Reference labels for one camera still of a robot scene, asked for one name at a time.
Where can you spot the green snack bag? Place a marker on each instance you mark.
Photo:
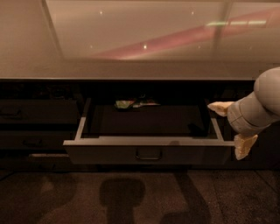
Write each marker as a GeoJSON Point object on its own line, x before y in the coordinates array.
{"type": "Point", "coordinates": [134, 104]}

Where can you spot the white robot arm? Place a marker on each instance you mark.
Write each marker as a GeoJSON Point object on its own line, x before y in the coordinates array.
{"type": "Point", "coordinates": [254, 113]}

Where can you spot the pale flat item bottom drawer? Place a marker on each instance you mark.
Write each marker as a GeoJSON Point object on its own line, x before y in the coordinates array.
{"type": "Point", "coordinates": [48, 155]}

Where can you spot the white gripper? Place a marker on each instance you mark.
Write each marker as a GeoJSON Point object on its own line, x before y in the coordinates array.
{"type": "Point", "coordinates": [236, 120]}

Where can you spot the dark drawer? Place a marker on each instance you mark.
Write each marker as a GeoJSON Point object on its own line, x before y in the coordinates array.
{"type": "Point", "coordinates": [34, 140]}
{"type": "Point", "coordinates": [38, 111]}
{"type": "Point", "coordinates": [24, 163]}
{"type": "Point", "coordinates": [174, 132]}

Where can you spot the dark items in left drawer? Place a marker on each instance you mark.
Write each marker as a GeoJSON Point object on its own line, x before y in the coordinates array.
{"type": "Point", "coordinates": [35, 91]}

